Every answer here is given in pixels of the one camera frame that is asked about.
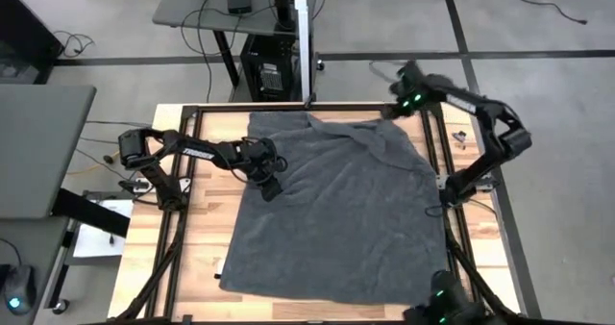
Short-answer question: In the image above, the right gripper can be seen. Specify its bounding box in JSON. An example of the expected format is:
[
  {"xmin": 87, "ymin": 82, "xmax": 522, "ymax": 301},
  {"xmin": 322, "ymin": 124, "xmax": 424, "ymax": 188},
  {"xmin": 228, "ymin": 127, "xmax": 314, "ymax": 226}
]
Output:
[{"xmin": 382, "ymin": 61, "xmax": 441, "ymax": 122}]

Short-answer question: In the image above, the black desk foot bar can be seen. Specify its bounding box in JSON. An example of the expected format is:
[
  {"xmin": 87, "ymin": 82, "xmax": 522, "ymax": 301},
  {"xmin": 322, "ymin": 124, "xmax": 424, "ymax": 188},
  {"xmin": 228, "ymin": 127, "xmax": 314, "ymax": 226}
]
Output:
[{"xmin": 50, "ymin": 187, "xmax": 131, "ymax": 238}]

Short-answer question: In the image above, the large grey desk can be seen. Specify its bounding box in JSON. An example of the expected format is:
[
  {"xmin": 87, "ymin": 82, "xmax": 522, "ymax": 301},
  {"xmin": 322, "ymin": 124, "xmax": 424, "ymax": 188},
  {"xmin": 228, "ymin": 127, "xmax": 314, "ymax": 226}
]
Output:
[{"xmin": 0, "ymin": 84, "xmax": 97, "ymax": 220}]

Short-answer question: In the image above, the grey desk with black legs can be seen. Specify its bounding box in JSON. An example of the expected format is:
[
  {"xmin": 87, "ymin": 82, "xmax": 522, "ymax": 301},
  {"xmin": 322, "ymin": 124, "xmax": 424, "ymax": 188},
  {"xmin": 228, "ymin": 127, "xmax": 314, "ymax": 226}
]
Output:
[{"xmin": 152, "ymin": 0, "xmax": 302, "ymax": 89}]

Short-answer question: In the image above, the white vertical post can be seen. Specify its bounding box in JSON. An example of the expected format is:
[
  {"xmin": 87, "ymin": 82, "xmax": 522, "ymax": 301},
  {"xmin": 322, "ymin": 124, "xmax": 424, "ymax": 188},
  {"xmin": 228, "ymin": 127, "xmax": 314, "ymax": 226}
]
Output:
[{"xmin": 293, "ymin": 0, "xmax": 313, "ymax": 104}]

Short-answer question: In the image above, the black cabinet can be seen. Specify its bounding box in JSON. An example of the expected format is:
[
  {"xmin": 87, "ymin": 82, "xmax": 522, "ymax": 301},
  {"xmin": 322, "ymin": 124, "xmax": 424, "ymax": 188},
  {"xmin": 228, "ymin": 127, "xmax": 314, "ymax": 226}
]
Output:
[{"xmin": 0, "ymin": 0, "xmax": 63, "ymax": 85}]

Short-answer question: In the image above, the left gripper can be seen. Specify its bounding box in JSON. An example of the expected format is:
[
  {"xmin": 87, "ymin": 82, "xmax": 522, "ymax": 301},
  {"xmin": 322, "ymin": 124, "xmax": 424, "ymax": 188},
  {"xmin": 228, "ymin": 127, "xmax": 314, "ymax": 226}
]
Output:
[{"xmin": 234, "ymin": 137, "xmax": 288, "ymax": 204}]

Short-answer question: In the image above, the black computer tower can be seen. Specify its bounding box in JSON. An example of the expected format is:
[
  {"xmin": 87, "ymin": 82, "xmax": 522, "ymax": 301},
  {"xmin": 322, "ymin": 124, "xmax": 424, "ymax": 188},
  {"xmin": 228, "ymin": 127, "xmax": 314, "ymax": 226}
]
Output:
[{"xmin": 239, "ymin": 34, "xmax": 305, "ymax": 103}]

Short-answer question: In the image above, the coiled black cable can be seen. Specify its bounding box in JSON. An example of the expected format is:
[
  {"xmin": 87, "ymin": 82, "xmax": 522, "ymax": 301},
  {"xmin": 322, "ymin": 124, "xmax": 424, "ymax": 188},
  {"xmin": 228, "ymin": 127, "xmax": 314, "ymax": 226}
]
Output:
[{"xmin": 52, "ymin": 30, "xmax": 96, "ymax": 59}]

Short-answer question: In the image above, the black hanging desk cable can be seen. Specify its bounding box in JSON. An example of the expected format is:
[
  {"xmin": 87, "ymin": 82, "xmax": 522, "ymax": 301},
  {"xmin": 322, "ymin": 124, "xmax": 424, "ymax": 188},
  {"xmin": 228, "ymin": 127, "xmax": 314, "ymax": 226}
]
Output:
[{"xmin": 180, "ymin": 0, "xmax": 241, "ymax": 103}]

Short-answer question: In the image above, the white paper sheet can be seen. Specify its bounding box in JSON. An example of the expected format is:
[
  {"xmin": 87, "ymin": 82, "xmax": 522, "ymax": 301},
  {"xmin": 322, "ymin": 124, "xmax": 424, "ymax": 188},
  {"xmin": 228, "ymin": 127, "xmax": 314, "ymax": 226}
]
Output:
[{"xmin": 71, "ymin": 199, "xmax": 135, "ymax": 259}]

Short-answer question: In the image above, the black aluminium table frame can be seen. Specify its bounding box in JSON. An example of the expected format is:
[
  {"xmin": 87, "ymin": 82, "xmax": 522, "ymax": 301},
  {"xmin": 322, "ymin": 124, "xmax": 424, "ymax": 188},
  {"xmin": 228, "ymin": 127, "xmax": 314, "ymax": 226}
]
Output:
[{"xmin": 114, "ymin": 102, "xmax": 525, "ymax": 325}]

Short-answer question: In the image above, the small grey desk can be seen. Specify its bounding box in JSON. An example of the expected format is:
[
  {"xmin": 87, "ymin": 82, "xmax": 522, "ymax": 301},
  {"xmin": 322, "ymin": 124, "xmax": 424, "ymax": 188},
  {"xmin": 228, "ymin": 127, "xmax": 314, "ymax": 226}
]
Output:
[{"xmin": 0, "ymin": 216, "xmax": 71, "ymax": 325}]

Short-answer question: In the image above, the black monitor stand pole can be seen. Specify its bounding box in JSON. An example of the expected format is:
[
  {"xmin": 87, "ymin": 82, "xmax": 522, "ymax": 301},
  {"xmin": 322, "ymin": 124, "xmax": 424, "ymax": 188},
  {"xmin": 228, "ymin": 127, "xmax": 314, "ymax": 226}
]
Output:
[{"xmin": 272, "ymin": 0, "xmax": 295, "ymax": 31}]

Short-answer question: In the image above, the black floor cable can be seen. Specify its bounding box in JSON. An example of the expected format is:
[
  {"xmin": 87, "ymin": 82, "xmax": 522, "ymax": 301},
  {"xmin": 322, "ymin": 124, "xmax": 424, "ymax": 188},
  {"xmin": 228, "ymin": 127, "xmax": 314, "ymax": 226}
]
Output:
[{"xmin": 511, "ymin": 0, "xmax": 588, "ymax": 26}]

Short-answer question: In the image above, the grey terry towel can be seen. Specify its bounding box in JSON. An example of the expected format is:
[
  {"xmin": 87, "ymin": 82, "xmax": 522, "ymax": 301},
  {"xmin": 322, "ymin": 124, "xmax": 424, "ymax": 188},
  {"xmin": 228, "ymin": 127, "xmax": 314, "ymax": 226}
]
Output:
[{"xmin": 218, "ymin": 111, "xmax": 448, "ymax": 307}]

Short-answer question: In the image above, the black mouse with blue light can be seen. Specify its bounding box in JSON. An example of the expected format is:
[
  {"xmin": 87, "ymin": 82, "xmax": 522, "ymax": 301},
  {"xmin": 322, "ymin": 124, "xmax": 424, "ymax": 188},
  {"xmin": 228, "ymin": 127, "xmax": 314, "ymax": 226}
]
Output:
[{"xmin": 2, "ymin": 264, "xmax": 37, "ymax": 316}]

